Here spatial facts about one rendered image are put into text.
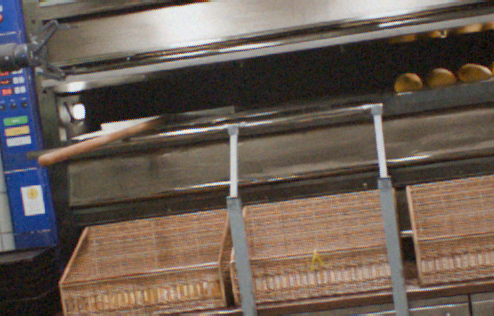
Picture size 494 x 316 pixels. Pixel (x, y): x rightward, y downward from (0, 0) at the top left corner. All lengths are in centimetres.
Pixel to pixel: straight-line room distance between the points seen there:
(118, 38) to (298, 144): 76
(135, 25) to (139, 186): 59
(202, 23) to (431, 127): 91
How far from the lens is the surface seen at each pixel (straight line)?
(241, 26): 444
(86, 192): 458
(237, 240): 390
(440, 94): 442
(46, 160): 322
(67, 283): 414
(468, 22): 427
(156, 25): 451
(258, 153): 447
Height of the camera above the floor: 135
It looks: 5 degrees down
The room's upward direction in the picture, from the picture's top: 8 degrees counter-clockwise
